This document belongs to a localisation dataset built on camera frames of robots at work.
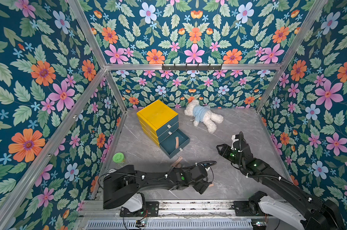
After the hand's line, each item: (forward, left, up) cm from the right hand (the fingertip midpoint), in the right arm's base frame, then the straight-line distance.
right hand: (220, 145), depth 81 cm
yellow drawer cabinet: (+11, +37, +8) cm, 39 cm away
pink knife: (+10, +27, -13) cm, 31 cm away
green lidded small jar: (-5, +62, -9) cm, 63 cm away
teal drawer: (+11, +32, +4) cm, 34 cm away
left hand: (-17, +9, -10) cm, 22 cm away
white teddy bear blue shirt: (+29, +9, -5) cm, 31 cm away
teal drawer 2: (+6, +33, -12) cm, 35 cm away
